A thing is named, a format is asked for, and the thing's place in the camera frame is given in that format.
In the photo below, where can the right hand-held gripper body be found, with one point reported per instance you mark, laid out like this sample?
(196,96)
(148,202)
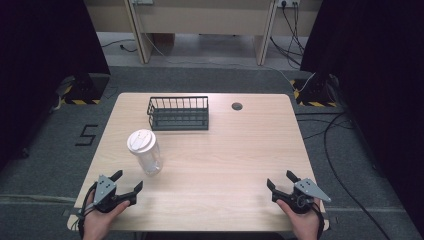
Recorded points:
(305,195)

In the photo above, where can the person's right hand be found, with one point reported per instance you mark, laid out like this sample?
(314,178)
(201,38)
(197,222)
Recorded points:
(301,222)

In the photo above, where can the black stand base striped tape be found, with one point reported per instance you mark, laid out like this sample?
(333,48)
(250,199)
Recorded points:
(315,91)
(80,89)

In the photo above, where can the person's left hand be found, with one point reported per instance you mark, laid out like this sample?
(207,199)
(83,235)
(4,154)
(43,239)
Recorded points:
(100,222)

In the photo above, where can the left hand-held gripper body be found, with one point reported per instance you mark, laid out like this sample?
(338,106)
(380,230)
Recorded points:
(104,193)

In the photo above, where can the clear plastic cup white lid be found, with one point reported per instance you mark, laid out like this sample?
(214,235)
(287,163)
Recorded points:
(145,151)

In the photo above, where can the beige wooden desk frame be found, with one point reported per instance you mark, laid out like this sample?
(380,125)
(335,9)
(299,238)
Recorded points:
(200,26)

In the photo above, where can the white wall socket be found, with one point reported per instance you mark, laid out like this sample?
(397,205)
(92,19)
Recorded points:
(288,3)

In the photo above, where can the dark curtain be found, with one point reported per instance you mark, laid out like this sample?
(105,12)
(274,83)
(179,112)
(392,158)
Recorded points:
(376,100)
(46,73)

